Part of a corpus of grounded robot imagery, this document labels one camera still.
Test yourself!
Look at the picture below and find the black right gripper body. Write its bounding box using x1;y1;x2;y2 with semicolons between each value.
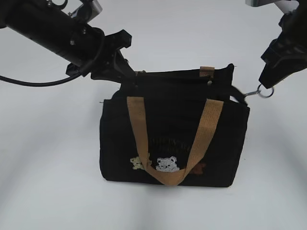
261;0;307;72

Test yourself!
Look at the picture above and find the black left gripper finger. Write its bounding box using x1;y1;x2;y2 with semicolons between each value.
115;50;136;83

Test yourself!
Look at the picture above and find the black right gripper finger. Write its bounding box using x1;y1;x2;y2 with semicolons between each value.
259;55;297;88

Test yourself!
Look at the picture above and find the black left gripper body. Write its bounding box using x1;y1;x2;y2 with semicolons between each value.
66;30;132;81

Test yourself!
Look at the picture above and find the metal zipper pull with ring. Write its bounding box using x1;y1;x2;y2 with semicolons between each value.
244;84;275;99

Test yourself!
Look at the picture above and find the black canvas bear bag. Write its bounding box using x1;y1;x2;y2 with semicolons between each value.
99;64;250;187

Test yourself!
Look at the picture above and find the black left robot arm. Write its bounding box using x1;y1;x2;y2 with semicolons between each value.
0;0;136;87

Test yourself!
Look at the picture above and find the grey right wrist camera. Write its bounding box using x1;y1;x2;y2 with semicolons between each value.
245;0;299;14

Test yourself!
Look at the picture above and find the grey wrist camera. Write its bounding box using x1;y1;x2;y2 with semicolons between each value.
68;0;103;23
245;0;299;14

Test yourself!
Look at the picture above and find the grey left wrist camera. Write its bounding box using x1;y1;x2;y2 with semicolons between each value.
68;0;103;23

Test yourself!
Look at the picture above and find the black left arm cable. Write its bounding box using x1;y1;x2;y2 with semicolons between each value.
0;33;106;87

